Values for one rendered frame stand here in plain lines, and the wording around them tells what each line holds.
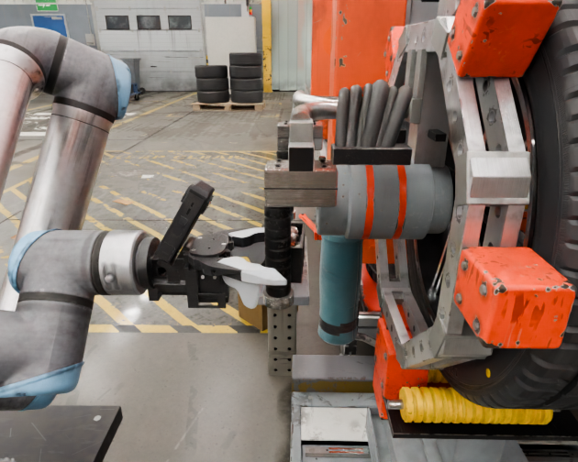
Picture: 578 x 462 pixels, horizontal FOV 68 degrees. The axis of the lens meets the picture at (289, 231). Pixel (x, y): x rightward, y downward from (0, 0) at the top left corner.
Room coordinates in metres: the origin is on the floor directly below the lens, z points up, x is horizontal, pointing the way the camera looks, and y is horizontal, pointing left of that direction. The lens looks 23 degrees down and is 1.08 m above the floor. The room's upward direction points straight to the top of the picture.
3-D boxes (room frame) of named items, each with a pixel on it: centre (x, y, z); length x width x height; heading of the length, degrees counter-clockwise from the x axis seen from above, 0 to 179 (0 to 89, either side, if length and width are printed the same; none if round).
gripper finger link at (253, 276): (0.47, 0.05, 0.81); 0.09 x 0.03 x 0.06; 53
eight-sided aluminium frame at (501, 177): (0.69, -0.22, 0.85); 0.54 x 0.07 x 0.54; 179
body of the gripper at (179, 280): (0.53, 0.14, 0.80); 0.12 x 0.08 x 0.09; 89
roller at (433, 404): (0.57, -0.32, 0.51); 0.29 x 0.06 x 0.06; 89
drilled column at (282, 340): (1.28, 0.02, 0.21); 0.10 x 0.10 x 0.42; 89
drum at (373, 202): (0.70, -0.15, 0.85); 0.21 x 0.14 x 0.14; 89
